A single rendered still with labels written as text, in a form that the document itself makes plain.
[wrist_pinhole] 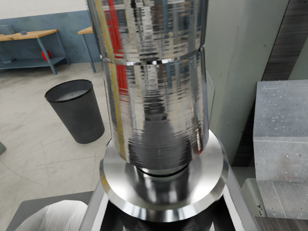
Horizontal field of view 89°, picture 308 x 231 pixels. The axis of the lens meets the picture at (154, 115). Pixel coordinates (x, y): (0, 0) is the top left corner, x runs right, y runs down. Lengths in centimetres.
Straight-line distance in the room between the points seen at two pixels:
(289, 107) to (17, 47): 601
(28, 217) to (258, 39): 49
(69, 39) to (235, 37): 478
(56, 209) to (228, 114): 46
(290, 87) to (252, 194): 29
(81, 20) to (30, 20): 132
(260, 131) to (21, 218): 50
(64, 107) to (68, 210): 157
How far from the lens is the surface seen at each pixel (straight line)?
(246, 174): 71
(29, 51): 587
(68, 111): 176
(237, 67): 45
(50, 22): 519
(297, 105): 54
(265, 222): 41
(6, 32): 561
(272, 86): 50
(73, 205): 19
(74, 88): 212
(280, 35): 46
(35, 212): 23
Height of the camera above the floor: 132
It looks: 37 degrees down
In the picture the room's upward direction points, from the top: 6 degrees counter-clockwise
